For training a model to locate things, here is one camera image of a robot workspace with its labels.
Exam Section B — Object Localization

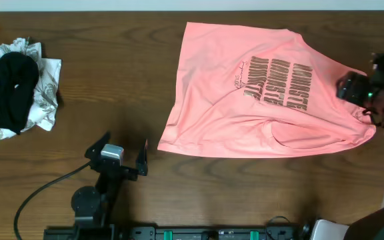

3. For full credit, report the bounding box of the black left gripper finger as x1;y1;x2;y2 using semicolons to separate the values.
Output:
85;132;111;160
136;140;148;176

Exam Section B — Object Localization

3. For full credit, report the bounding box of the pink printed t-shirt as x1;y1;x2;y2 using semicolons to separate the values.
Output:
158;22;376;158

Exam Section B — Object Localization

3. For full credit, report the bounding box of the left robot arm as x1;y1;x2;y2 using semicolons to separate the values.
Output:
70;133;148;240

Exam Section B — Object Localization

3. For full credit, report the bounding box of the white floral patterned cloth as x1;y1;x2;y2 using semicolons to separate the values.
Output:
0;38;62;140

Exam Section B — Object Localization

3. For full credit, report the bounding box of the black garment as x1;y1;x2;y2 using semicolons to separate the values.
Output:
0;52;39;134

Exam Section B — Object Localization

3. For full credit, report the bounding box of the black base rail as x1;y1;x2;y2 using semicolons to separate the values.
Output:
43;225;300;240

